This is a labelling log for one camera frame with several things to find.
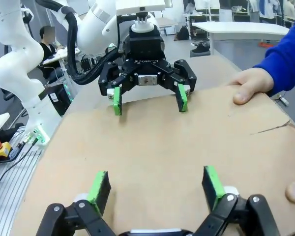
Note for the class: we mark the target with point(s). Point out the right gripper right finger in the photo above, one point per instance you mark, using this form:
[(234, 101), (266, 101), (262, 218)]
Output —
[(211, 189)]

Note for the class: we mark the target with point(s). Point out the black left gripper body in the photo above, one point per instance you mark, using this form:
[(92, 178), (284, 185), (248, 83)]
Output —
[(145, 44)]

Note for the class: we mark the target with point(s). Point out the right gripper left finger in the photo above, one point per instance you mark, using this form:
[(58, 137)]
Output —
[(100, 191)]

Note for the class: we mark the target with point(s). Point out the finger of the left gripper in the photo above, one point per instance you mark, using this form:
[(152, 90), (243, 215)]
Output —
[(117, 103), (182, 100)]

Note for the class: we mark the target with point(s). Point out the light wooden board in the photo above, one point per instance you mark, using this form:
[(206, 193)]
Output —
[(157, 147)]

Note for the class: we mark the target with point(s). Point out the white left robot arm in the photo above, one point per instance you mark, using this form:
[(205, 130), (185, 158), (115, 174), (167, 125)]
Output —
[(17, 56)]

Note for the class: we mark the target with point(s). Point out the person's right forearm blue sleeve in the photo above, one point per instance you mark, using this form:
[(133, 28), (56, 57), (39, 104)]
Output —
[(290, 54)]

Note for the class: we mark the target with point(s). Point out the person's right hand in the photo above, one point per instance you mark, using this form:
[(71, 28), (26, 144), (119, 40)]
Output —
[(255, 81)]

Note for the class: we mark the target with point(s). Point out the black backpack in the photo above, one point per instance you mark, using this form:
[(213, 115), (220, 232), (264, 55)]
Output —
[(182, 33)]

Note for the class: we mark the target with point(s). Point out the black computer tower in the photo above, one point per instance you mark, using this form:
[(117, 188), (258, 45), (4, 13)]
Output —
[(59, 98)]

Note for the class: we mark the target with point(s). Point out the white office desk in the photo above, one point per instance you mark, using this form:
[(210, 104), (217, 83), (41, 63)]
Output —
[(61, 55)]

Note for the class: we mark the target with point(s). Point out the grey partition board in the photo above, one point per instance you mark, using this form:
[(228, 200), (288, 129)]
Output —
[(225, 15)]

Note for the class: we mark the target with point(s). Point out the seated person in black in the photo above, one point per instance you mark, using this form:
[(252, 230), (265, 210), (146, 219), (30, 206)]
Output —
[(48, 51)]

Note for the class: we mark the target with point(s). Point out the large white table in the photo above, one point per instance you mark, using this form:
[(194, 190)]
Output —
[(236, 28)]

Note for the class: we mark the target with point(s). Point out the small white adapter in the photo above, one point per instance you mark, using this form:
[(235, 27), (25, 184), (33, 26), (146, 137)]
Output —
[(283, 99)]

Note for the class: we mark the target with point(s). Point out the yellow emergency stop button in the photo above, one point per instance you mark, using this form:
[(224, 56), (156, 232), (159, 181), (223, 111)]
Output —
[(1, 148)]

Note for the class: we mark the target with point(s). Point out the person in blue white top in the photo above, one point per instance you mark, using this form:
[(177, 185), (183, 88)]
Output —
[(270, 9)]

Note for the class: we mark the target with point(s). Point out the white wrist camera with mount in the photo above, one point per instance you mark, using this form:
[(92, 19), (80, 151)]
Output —
[(142, 24)]

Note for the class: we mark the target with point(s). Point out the grooved aluminium base plate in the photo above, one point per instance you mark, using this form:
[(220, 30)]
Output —
[(7, 196)]

